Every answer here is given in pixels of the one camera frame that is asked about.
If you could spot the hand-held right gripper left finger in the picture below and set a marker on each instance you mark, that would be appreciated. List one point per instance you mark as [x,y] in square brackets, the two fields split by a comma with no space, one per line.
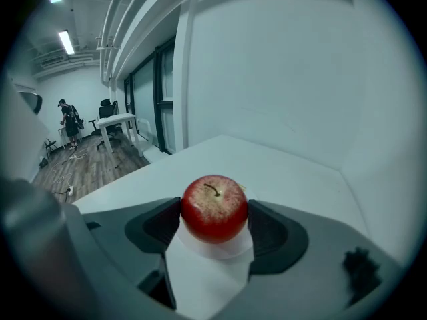
[133,235]

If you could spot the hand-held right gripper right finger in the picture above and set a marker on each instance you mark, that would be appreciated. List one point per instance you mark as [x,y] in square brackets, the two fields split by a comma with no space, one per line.
[320,262]

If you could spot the red apple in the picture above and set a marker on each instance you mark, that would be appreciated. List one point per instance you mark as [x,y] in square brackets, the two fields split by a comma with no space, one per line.
[213,215]

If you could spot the white plate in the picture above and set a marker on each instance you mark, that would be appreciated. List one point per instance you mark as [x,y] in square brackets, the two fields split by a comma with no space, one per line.
[230,250]

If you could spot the white power strip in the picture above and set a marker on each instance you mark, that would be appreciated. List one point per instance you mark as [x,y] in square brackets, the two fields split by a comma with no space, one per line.
[70,189]

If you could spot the small white side table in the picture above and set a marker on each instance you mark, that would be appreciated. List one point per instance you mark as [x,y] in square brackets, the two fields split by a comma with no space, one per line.
[63,135]

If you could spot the black folding chair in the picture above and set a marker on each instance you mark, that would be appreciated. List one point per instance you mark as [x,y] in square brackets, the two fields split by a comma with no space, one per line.
[50,145]

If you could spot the black office chair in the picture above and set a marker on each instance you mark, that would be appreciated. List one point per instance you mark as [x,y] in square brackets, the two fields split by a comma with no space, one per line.
[106,112]

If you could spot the black framed glass partition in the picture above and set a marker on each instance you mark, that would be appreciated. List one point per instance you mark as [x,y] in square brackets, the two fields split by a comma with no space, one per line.
[156,102]

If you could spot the white ceiling pipes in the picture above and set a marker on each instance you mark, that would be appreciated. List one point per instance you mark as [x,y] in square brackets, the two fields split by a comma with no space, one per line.
[111,28]

